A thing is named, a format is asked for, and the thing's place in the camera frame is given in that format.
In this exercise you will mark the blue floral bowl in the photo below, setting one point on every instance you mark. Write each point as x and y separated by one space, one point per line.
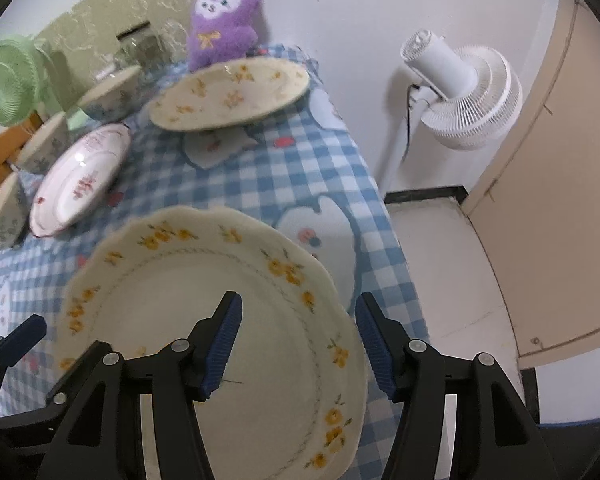
113 97

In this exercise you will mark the beige door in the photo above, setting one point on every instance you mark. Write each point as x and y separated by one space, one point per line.
536 209

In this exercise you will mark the green cartoon fabric hanging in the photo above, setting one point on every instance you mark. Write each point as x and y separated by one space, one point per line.
83 42

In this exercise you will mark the white floor fan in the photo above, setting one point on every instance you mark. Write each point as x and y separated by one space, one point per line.
467 98

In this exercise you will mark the glass jar black lid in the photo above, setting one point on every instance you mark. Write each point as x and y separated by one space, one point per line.
143 48

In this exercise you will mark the green rimmed bowl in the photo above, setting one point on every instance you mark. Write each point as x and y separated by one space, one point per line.
45 146
14 210

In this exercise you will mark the red patterned white plate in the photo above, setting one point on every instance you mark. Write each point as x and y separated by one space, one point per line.
79 179

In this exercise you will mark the purple plush bunny toy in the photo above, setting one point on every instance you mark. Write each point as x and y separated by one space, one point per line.
220 31

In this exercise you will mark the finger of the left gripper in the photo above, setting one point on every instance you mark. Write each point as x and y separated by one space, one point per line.
20 341

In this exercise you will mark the blue checkered tablecloth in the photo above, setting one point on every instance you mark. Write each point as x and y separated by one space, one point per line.
302 173

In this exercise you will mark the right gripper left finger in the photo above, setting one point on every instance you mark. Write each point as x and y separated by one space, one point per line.
187 371

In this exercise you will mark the green desk fan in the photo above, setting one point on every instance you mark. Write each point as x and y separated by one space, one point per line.
29 79

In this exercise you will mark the yellow floral plate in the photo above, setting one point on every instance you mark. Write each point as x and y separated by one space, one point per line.
277 369
229 94

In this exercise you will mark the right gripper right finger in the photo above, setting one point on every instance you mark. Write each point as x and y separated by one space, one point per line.
411 373

